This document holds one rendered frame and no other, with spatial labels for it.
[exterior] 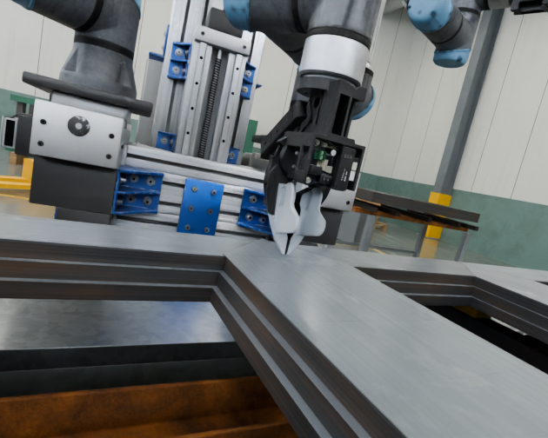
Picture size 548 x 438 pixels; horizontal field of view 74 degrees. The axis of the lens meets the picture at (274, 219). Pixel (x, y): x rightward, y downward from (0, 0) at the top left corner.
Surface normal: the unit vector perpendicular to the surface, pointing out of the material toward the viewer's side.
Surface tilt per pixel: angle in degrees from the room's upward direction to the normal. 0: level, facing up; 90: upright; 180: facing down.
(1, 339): 0
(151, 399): 90
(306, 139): 90
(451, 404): 0
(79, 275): 90
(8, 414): 90
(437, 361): 0
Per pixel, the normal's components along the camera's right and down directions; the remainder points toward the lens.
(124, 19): 0.85, 0.28
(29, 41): 0.33, 0.22
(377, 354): 0.22, -0.97
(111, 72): 0.71, -0.05
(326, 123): -0.88, -0.12
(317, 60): -0.56, 0.00
